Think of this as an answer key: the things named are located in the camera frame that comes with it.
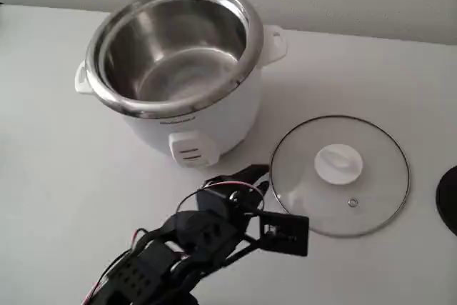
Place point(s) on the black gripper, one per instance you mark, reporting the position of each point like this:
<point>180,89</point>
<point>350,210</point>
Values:
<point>240,184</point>

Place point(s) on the glass lid with white knob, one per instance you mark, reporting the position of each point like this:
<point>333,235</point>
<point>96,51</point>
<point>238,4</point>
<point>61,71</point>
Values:
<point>339,165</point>

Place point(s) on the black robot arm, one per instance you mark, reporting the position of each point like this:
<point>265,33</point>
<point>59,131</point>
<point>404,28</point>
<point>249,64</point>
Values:
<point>150,269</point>

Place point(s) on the white rice cooker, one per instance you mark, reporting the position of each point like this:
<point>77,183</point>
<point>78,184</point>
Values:
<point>150,133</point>

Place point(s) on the steel inner pot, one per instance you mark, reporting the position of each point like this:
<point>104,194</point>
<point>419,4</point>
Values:
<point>171,51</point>

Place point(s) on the black round object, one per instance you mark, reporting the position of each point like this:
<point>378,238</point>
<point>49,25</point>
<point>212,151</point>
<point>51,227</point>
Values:
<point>449,201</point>

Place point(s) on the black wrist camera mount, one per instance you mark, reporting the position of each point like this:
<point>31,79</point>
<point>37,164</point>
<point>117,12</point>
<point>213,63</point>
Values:
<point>285,233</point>

